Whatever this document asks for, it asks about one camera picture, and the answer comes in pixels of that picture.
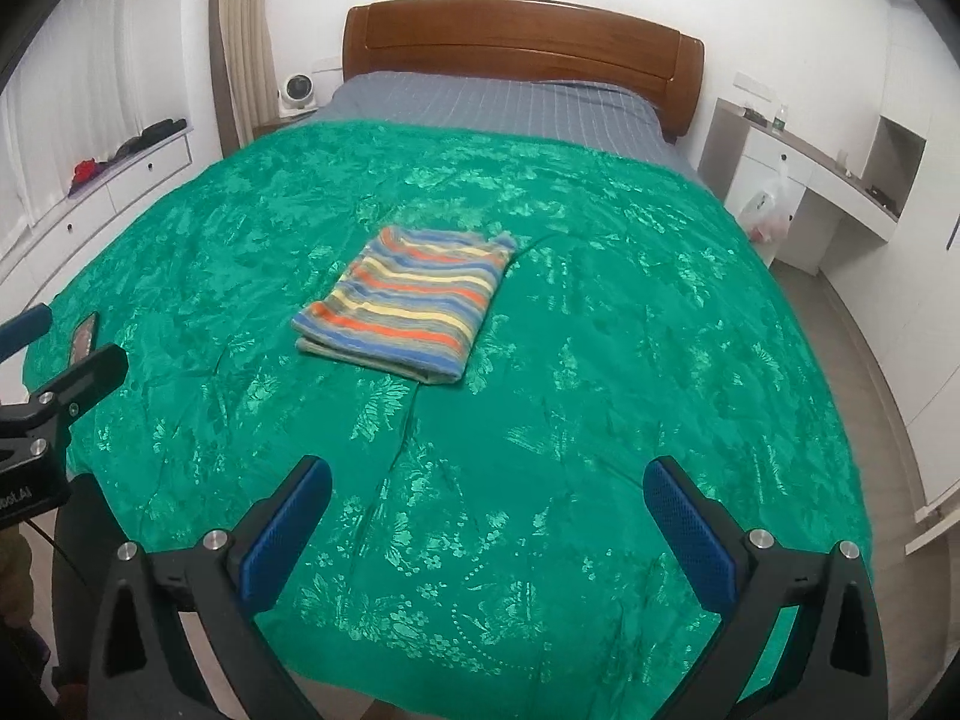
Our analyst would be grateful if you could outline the white drawer cabinet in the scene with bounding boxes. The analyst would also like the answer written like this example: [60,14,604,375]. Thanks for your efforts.
[0,124,226,293]

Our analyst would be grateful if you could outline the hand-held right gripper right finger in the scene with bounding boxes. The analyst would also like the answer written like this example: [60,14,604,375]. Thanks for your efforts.
[643,454,890,720]

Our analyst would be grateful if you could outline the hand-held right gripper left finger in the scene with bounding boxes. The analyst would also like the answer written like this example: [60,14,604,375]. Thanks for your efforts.
[88,454,332,720]

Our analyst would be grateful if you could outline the dark clothes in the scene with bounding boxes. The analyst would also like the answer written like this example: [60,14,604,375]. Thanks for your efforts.
[112,118,188,162]

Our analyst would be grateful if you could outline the white desk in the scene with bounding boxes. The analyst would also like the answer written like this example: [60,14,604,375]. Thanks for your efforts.
[697,97,901,275]

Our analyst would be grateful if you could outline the small white fan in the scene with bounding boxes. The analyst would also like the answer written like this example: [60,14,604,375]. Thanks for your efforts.
[277,71,320,117]

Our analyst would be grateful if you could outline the smartphone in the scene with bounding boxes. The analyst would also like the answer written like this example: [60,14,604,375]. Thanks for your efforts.
[69,313,100,365]

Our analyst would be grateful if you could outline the brown nightstand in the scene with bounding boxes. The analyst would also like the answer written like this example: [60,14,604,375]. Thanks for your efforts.
[251,111,320,140]

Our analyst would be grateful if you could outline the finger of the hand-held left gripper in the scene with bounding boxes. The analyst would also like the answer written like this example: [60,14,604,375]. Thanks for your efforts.
[26,345,128,455]
[0,305,52,361]

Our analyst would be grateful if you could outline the striped knit sweater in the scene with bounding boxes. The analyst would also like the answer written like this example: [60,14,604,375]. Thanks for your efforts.
[291,226,520,387]

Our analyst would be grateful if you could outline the beige striped curtain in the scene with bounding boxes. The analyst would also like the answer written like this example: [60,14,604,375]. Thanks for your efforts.
[214,0,271,158]

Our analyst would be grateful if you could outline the white plastic bag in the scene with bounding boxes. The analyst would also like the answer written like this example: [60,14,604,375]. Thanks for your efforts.
[739,157,792,245]

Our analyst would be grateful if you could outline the grey checked bed sheet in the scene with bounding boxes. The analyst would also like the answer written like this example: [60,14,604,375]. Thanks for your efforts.
[311,71,710,185]

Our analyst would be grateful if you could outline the brown wooden headboard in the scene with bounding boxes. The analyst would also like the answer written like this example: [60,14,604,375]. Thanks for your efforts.
[343,0,706,142]

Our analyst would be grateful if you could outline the green floral blanket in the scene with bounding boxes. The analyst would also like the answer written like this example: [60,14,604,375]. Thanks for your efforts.
[22,120,875,720]

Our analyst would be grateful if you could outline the white wardrobe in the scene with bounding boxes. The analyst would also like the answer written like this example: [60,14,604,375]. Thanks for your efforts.
[866,0,960,511]

